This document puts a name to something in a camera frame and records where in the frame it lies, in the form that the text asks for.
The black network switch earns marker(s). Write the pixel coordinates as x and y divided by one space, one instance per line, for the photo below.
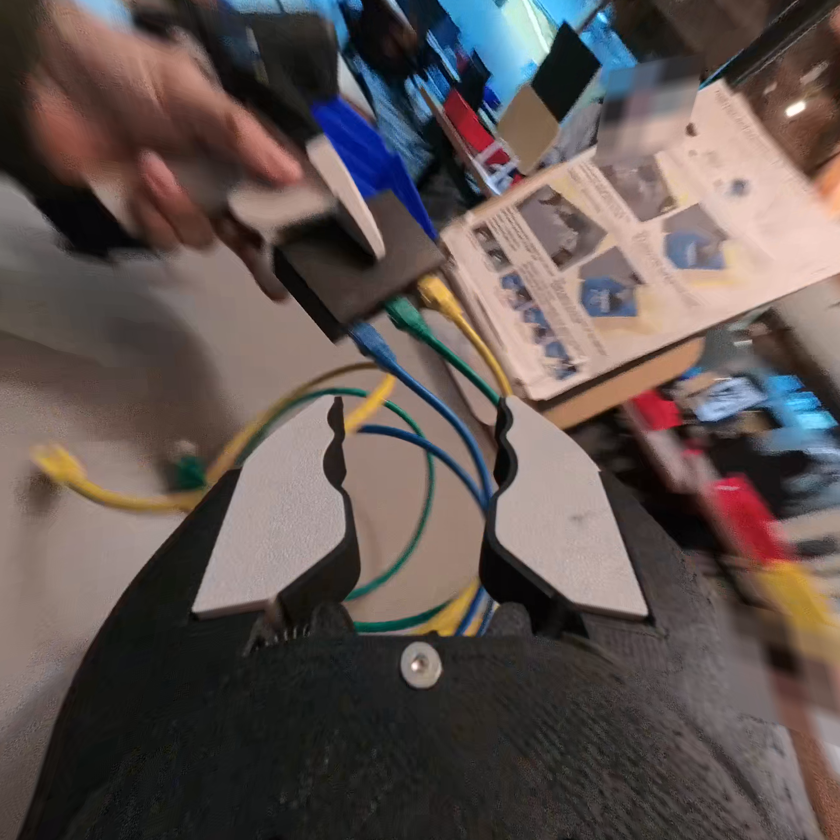
367 275

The blue plastic bin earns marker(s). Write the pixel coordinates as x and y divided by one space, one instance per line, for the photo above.
367 151

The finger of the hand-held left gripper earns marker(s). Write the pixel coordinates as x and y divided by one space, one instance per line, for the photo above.
344 197

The blank wooden clipboard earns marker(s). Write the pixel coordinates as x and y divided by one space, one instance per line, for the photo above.
525 131

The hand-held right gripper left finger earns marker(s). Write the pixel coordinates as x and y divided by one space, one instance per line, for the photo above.
282 512

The small black monitor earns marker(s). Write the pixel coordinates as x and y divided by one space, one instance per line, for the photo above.
564 72

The person's left hand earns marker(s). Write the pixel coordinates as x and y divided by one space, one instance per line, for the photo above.
131 111

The printed instruction sheet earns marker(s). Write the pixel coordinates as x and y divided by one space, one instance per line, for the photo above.
656 229

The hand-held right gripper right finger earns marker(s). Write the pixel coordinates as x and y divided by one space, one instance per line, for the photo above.
558 518

